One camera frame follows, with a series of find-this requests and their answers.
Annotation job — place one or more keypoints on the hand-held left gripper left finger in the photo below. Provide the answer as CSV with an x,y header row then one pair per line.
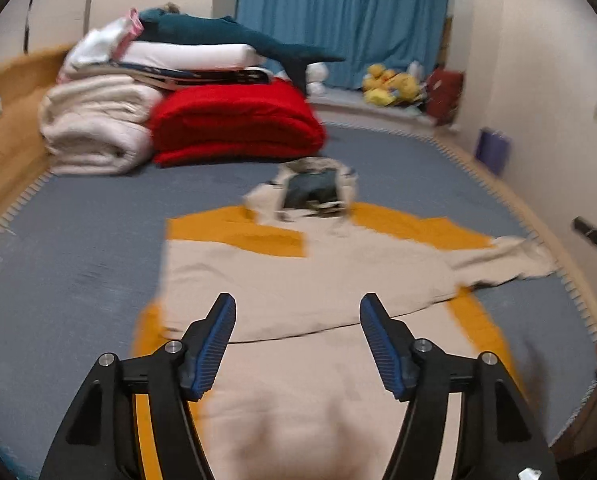
x,y
213,345

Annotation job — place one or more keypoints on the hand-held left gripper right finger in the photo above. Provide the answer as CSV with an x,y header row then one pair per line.
x,y
381,345

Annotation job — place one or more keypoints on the beige and yellow hoodie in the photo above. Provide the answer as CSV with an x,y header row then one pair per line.
x,y
303,280

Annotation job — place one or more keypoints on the purple box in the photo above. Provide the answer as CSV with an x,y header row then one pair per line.
x,y
492,150

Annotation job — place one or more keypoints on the red bag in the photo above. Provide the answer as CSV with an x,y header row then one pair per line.
x,y
443,92

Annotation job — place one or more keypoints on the red folded blanket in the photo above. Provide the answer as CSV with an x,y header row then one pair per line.
x,y
238,120

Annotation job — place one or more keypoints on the cream folded quilt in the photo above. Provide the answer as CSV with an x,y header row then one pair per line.
x,y
93,120

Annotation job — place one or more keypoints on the yellow plush toy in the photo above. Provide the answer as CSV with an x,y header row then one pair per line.
x,y
391,85

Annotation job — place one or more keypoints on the printed folded blanket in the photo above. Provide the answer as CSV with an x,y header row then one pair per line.
x,y
203,76

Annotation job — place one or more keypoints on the white pillow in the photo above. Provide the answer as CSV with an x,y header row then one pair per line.
x,y
188,55

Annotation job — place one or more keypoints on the teal shark plush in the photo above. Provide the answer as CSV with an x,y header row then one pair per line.
x,y
203,30

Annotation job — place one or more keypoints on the pink cloth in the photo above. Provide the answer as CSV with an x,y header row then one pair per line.
x,y
131,30

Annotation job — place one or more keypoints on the blue curtain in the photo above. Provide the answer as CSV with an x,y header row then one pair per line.
x,y
343,15

